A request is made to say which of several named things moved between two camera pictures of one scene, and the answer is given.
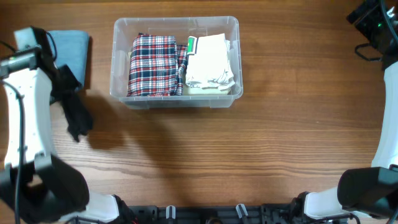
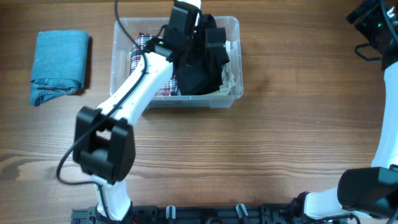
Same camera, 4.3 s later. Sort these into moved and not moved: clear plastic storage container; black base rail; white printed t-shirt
Moved: white printed t-shirt
Not moved: black base rail; clear plastic storage container
